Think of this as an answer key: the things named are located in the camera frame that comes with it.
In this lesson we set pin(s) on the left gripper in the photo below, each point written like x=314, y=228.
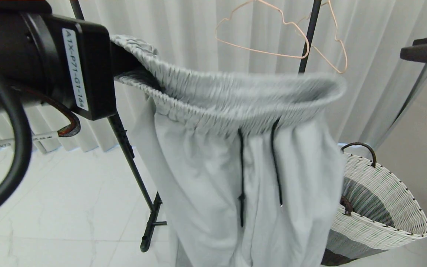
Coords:
x=43, y=55

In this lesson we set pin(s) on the pink clothes hanger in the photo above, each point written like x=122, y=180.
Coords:
x=346, y=61
x=272, y=54

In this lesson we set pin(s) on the pale grey shorts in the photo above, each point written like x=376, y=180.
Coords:
x=217, y=167

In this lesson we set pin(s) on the black clothes rack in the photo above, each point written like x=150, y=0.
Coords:
x=123, y=142

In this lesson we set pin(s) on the white laundry basket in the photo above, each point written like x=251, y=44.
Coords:
x=391, y=222

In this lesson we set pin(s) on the white curtain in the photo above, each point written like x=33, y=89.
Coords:
x=184, y=22

